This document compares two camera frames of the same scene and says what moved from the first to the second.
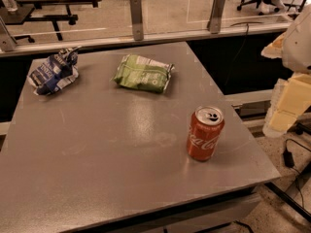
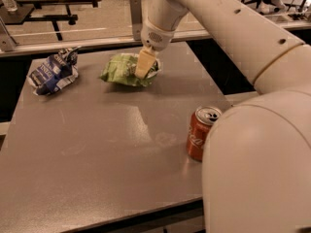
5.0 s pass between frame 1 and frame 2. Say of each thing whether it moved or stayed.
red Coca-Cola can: stayed
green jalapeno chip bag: moved
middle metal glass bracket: stayed
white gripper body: moved
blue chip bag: stayed
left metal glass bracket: stayed
